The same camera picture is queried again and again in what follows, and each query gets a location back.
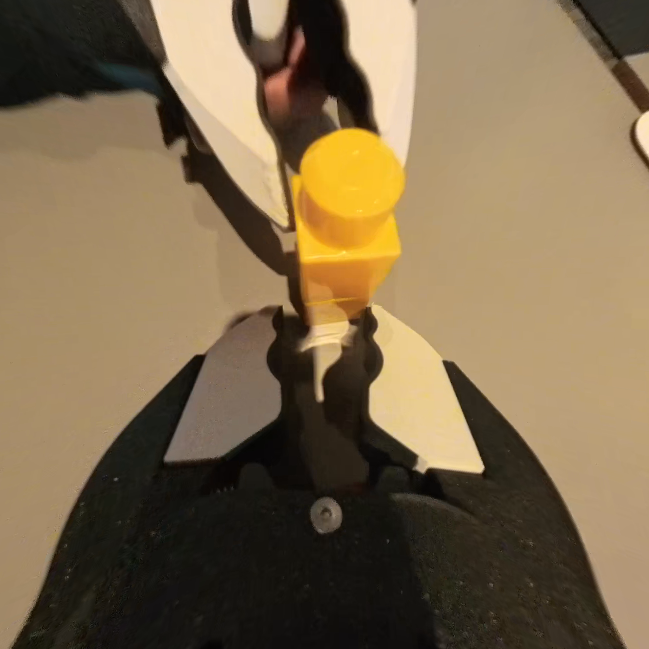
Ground black desk mat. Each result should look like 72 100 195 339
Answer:
572 0 649 59

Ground person's left forearm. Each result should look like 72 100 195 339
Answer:
0 0 168 110

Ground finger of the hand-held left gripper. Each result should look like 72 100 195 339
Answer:
304 0 417 167
152 0 295 234

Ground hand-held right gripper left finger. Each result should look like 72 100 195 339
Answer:
163 307 285 464

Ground yellow mega block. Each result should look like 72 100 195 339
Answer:
304 299 369 327
292 129 407 306

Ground white desk mat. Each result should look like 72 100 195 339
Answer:
631 110 649 169

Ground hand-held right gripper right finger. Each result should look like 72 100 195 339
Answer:
362 304 487 474

